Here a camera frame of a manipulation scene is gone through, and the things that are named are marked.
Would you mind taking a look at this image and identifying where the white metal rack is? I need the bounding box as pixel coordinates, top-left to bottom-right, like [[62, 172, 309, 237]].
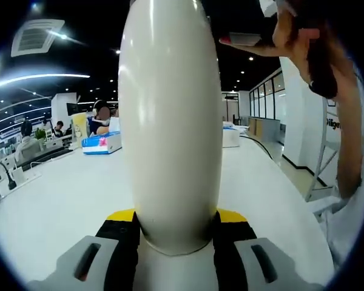
[[305, 98, 342, 203]]

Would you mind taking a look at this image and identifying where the person's white shirt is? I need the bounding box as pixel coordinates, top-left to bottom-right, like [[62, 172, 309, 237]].
[[312, 69, 364, 270]]

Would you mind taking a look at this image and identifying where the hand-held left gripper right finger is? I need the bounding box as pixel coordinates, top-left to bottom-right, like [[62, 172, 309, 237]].
[[214, 208, 324, 291]]

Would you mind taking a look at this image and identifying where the white power strip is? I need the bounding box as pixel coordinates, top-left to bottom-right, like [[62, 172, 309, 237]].
[[0, 172, 44, 196]]

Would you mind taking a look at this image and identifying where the black closed laptop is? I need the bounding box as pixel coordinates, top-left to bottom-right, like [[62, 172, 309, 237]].
[[16, 147, 73, 168]]

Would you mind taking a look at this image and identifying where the person's right hand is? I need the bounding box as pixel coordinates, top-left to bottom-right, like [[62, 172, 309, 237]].
[[218, 5, 357, 100]]

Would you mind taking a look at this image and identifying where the blue and white tissue pack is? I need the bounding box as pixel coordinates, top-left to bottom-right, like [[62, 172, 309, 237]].
[[81, 131, 123, 156], [222, 126, 241, 149]]

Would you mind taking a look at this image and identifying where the curved ceiling light strip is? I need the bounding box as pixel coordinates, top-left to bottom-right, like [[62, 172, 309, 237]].
[[0, 73, 91, 92]]

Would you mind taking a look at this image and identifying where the white charger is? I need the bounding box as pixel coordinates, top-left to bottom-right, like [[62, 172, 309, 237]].
[[11, 169, 25, 186]]

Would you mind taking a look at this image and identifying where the white mesh office chair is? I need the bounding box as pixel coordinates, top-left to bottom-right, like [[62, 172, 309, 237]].
[[14, 142, 42, 161]]

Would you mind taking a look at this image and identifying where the cream water cup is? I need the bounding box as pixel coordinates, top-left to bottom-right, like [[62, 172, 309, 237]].
[[117, 0, 224, 256]]

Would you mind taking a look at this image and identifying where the ceiling air conditioner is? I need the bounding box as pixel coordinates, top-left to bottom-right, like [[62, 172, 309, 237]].
[[10, 19, 66, 58]]

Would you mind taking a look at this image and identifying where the white table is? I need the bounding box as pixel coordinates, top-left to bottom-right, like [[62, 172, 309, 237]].
[[0, 138, 336, 291]]

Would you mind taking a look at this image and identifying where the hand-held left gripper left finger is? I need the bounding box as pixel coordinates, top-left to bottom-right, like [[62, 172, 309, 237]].
[[27, 208, 140, 291]]

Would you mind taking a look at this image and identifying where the black power cable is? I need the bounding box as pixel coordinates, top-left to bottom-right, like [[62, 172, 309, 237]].
[[0, 160, 17, 192]]

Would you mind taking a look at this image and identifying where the yellow drink cup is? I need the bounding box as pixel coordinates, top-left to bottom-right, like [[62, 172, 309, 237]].
[[72, 112, 90, 144]]

